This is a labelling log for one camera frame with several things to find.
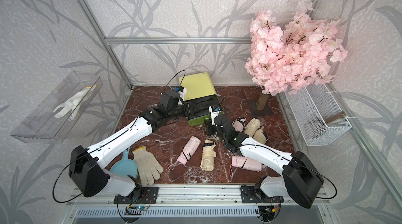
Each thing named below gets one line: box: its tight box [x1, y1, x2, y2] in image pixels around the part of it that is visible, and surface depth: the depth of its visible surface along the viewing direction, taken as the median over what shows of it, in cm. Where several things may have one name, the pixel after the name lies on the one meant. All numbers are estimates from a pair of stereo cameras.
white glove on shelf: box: [53, 84, 98, 122], surface depth 68 cm
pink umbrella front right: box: [231, 155, 262, 172], surface depth 82 cm
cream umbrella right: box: [243, 117, 268, 145], surface depth 95 cm
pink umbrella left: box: [168, 136, 201, 171], surface depth 86 cm
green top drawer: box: [184, 94, 223, 126], surface depth 82 cm
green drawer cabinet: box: [179, 71, 224, 126], surface depth 87 cm
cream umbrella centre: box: [199, 139, 217, 172], surface depth 84 cm
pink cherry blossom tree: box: [244, 1, 349, 111], surface depth 65 cm
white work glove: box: [132, 146, 164, 187], surface depth 84 cm
